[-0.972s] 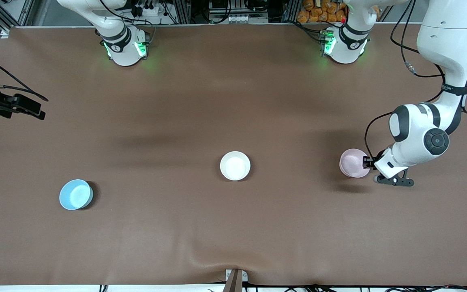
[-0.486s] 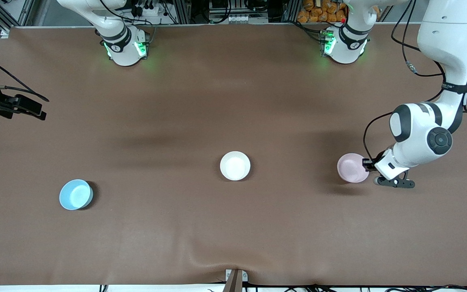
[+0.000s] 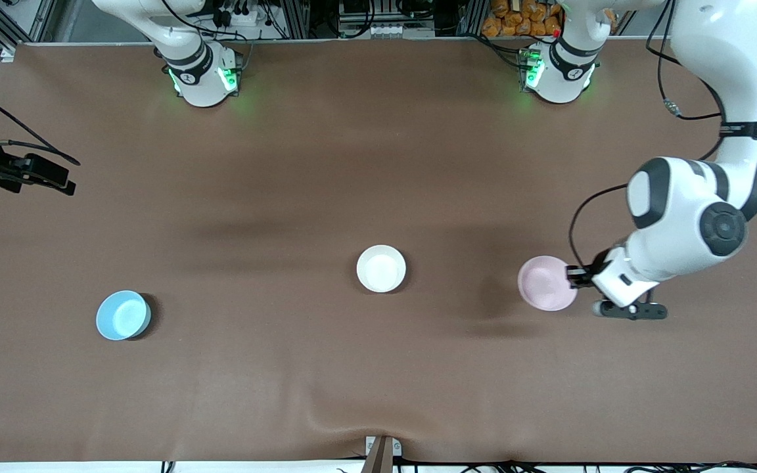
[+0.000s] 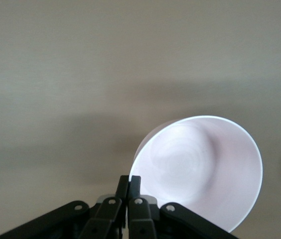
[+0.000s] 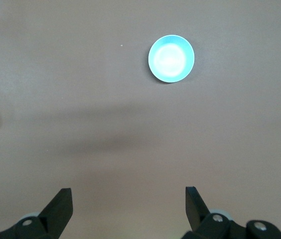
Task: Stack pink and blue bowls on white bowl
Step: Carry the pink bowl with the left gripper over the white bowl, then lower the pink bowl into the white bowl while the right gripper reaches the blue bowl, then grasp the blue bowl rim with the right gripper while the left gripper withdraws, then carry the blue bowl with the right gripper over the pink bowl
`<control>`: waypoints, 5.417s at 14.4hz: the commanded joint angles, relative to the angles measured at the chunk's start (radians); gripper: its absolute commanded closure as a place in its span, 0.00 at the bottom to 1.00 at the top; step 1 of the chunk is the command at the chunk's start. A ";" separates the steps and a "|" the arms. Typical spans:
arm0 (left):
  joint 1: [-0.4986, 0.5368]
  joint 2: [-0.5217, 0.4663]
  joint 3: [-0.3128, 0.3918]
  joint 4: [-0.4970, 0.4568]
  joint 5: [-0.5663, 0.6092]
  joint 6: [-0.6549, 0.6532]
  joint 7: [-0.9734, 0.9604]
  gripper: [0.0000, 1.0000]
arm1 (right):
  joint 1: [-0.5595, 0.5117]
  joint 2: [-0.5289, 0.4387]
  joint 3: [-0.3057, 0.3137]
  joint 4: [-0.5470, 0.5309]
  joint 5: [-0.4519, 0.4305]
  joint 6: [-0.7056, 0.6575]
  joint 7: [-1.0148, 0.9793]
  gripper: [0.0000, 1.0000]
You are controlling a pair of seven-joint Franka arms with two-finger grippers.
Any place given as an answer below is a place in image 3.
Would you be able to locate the white bowl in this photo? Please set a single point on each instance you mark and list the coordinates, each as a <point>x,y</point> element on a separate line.
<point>381,268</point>

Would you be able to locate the pink bowl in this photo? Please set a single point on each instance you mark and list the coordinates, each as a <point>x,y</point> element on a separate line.
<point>545,282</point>

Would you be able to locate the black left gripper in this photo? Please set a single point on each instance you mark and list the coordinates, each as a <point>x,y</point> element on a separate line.
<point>594,274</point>

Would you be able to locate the blue bowl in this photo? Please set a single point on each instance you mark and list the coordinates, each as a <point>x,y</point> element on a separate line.
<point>122,315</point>

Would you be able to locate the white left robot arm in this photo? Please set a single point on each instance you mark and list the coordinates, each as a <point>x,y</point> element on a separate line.
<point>681,223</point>

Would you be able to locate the white power strip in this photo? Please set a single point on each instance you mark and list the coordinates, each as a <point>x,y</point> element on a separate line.
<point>240,14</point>

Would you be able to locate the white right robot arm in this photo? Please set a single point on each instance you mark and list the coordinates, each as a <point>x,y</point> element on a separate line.
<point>198,72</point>

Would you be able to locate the metal table clamp bracket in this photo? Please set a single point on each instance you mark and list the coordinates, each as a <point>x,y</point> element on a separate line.
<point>383,453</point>

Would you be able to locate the brown table mat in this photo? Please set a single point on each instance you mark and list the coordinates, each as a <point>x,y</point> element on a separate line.
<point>378,368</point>

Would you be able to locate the orange snack bag pile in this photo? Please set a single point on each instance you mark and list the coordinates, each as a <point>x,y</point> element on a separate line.
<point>523,18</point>

